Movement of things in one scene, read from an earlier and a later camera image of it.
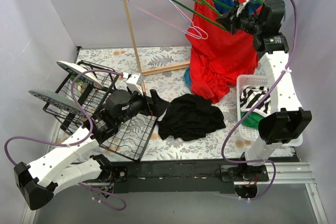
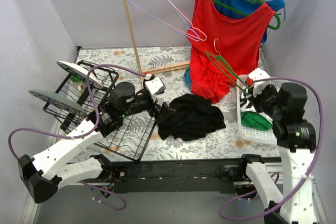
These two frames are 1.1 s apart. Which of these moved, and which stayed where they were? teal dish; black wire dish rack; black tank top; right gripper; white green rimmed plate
Moved: right gripper
Stayed: black wire dish rack; teal dish; black tank top; white green rimmed plate
